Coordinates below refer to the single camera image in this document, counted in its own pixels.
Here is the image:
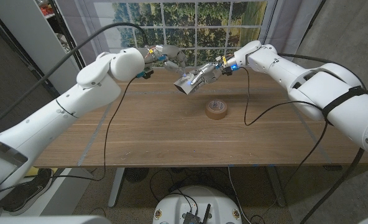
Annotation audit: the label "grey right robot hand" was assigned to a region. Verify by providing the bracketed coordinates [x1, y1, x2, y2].
[188, 60, 231, 94]

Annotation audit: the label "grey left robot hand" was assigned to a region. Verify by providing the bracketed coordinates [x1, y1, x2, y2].
[145, 44, 188, 77]

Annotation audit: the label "white kitchen timer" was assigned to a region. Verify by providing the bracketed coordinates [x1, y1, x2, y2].
[173, 73, 199, 95]

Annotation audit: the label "brown tape roll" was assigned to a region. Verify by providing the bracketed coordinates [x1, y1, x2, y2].
[205, 99, 228, 121]

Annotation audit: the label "printed window backdrop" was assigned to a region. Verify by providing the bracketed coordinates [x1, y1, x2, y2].
[55, 0, 323, 69]

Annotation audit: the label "black backdrop stand pole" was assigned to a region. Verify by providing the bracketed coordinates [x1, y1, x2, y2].
[48, 0, 85, 68]

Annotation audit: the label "round black floor fan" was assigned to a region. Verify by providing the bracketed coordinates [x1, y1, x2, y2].
[124, 167, 150, 184]

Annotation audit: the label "grey table leg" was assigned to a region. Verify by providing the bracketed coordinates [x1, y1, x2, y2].
[266, 166, 287, 208]

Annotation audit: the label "red shelf items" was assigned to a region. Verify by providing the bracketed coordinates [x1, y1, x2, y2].
[36, 0, 56, 16]

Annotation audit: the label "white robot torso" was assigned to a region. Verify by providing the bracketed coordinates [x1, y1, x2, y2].
[152, 185, 243, 224]

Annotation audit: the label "white cabinet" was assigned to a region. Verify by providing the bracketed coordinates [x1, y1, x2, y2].
[0, 0, 79, 94]

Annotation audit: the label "white table leg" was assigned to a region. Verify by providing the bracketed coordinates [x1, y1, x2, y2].
[108, 167, 126, 208]

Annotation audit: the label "black module with antenna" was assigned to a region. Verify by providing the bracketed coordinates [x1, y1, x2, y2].
[183, 203, 211, 224]

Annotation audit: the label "yellow floor pad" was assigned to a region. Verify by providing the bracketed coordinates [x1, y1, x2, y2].
[31, 167, 48, 177]

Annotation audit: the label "black sneaker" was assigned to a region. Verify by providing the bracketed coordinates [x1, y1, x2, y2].
[2, 167, 53, 216]

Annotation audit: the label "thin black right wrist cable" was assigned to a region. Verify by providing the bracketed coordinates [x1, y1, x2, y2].
[244, 67, 329, 220]

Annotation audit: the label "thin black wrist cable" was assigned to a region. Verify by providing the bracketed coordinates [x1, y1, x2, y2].
[50, 76, 138, 182]
[244, 67, 329, 220]

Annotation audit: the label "thin black left wrist cable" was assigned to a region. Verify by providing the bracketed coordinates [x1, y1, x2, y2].
[50, 76, 138, 182]

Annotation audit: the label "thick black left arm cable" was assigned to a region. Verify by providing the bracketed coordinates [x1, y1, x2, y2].
[0, 22, 149, 131]

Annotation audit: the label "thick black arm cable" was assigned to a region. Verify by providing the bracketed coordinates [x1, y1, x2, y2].
[0, 22, 149, 131]
[278, 52, 367, 224]

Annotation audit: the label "black floor cable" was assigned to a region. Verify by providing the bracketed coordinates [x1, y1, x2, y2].
[149, 169, 200, 215]

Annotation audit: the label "grey floor cable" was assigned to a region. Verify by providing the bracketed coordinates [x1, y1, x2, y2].
[227, 166, 244, 220]

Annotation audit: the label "black right arm strap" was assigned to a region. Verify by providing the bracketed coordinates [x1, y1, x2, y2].
[321, 85, 368, 119]

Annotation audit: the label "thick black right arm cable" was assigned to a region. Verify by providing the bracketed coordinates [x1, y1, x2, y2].
[278, 52, 367, 224]

